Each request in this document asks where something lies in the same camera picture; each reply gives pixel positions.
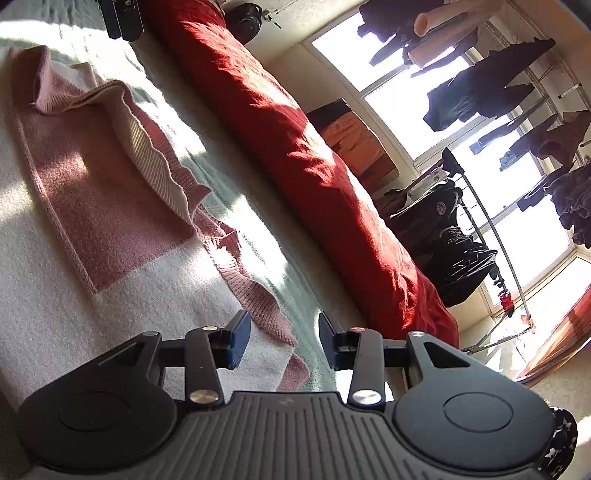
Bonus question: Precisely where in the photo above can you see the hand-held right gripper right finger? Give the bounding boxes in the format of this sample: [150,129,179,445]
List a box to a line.
[318,311,472,409]

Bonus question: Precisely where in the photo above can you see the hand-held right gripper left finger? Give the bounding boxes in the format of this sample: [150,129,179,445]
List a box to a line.
[97,310,252,409]

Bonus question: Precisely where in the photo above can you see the pink and white sweater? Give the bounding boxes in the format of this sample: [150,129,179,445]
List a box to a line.
[0,44,311,407]

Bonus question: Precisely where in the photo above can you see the clothes hanging at window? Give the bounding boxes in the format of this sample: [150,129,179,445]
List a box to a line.
[302,0,591,324]

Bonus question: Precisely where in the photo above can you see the black bag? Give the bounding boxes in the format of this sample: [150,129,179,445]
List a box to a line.
[225,4,264,46]

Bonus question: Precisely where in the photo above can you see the red quilt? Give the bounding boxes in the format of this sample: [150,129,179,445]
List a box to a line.
[143,0,461,350]

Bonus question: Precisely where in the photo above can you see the orange garment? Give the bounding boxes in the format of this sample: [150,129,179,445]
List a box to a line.
[305,99,400,190]

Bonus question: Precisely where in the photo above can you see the orange curtain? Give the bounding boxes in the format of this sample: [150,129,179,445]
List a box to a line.
[517,284,591,384]

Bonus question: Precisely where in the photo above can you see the navy star-print garment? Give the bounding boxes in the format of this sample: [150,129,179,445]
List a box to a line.
[538,406,579,478]

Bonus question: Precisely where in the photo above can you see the dark hanging garment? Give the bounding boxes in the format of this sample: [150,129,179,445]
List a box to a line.
[516,164,591,247]
[424,39,556,132]
[358,0,481,70]

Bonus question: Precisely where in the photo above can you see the beige roll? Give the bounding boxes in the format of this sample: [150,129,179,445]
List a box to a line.
[413,0,504,38]
[406,28,467,68]

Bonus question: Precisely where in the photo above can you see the brown hanging garment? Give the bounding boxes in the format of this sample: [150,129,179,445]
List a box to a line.
[499,110,591,171]

